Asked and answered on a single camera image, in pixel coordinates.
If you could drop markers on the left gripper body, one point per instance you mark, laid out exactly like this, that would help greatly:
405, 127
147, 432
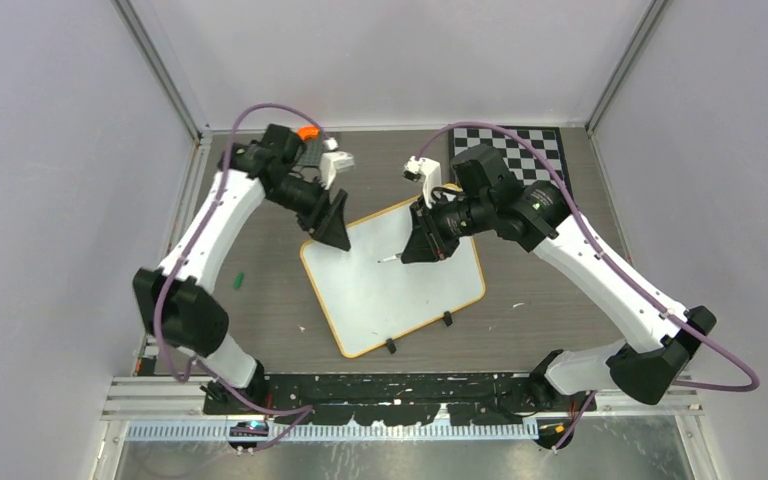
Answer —
311, 210

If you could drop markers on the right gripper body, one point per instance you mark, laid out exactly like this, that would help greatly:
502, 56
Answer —
450, 220

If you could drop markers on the green whiteboard marker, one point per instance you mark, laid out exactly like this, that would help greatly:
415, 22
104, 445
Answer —
391, 258

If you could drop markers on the yellow framed whiteboard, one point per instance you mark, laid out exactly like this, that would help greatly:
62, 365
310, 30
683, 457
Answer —
368, 305

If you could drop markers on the green marker cap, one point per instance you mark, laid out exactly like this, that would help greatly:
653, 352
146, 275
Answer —
238, 281

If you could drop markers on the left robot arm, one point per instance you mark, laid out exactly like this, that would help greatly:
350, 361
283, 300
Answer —
175, 298

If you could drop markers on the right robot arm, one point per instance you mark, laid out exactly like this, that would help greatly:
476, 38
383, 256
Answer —
658, 334

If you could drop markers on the grey lego baseplate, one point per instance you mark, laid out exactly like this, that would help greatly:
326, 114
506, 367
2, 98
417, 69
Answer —
309, 160

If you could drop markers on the orange curved block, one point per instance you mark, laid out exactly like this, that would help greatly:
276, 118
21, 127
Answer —
309, 132

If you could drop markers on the black white checkerboard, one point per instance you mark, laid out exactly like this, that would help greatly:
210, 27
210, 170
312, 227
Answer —
519, 160

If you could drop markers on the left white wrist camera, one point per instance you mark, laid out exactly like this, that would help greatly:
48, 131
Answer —
333, 161

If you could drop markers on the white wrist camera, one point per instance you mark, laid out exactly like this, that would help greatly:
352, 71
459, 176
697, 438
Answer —
333, 161
428, 173

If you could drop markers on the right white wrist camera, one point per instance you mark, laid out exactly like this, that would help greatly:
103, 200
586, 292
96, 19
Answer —
428, 173

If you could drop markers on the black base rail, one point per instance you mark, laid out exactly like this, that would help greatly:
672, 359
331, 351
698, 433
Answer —
469, 399

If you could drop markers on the aluminium frame rail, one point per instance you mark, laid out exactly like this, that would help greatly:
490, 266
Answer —
162, 397

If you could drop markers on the white slotted cable duct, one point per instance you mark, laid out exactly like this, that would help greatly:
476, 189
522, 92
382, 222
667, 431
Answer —
261, 431

